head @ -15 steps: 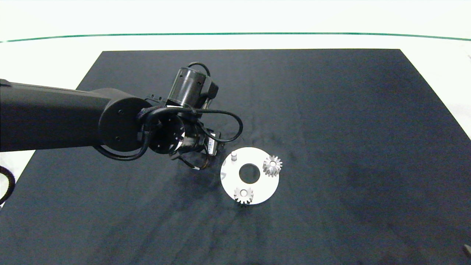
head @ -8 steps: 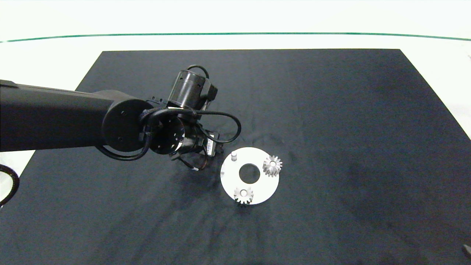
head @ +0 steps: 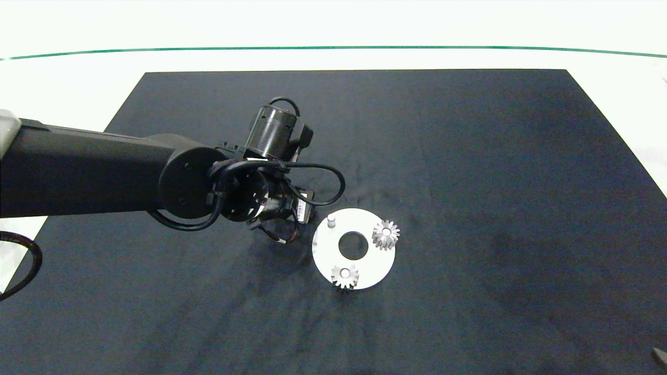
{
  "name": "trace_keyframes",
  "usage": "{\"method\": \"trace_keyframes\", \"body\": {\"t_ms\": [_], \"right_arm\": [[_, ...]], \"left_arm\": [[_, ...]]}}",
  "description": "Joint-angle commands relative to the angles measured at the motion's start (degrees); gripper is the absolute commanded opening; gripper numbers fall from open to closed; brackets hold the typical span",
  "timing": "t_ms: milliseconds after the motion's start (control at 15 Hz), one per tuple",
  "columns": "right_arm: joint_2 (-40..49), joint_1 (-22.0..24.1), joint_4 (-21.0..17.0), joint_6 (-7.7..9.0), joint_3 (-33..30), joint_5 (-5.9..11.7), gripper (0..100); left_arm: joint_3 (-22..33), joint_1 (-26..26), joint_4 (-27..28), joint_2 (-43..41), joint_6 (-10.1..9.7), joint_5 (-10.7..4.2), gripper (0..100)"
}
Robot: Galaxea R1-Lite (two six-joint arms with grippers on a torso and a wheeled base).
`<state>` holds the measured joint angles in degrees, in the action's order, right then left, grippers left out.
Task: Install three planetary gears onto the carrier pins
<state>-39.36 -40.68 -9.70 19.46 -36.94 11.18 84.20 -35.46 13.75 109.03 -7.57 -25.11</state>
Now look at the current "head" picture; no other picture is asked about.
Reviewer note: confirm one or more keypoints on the dark rectangular mat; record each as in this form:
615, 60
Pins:
469, 182

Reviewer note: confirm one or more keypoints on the small steel gear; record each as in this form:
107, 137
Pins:
392, 240
352, 278

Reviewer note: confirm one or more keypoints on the round white plate with pins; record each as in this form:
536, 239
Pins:
325, 255

